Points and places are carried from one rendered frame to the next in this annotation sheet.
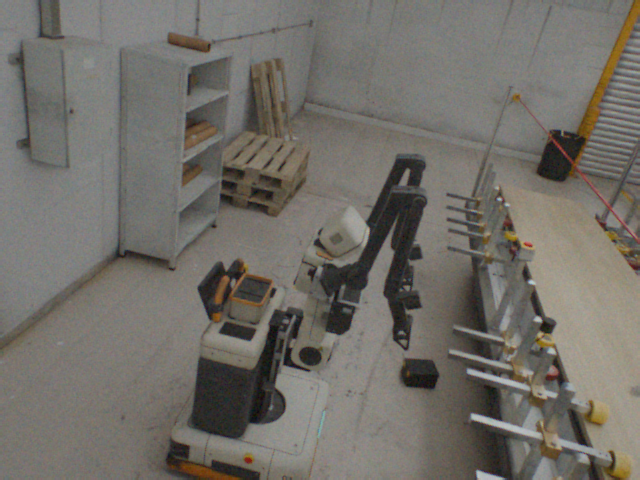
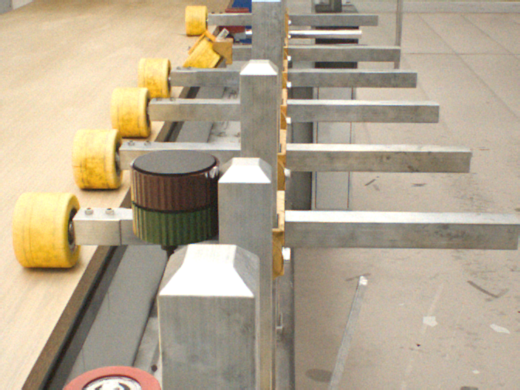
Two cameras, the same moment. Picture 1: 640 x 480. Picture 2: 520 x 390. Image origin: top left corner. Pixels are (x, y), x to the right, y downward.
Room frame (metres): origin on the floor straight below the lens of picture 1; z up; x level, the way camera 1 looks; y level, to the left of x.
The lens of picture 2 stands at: (2.50, -0.96, 1.28)
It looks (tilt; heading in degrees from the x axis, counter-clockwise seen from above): 20 degrees down; 177
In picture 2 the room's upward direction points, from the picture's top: straight up
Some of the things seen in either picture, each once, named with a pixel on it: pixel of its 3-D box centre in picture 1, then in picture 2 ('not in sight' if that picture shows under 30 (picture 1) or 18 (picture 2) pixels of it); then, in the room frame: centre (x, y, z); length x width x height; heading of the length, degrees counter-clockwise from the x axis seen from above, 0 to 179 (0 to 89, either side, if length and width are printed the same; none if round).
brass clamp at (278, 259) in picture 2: (534, 390); (260, 234); (1.69, -0.91, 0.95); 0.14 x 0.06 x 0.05; 175
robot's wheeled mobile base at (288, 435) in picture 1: (255, 420); not in sight; (2.01, 0.17, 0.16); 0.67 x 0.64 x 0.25; 86
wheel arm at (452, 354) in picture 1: (497, 367); not in sight; (1.93, -0.84, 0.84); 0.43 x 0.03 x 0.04; 85
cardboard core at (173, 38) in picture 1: (189, 42); not in sight; (4.06, 1.29, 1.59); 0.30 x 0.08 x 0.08; 85
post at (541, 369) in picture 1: (529, 396); (259, 291); (1.72, -0.91, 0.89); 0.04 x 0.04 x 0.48; 85
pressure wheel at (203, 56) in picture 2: not in sight; (202, 59); (0.67, -0.97, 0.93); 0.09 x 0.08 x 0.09; 85
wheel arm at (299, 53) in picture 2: not in sight; (315, 53); (0.69, -0.73, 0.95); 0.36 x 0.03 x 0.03; 85
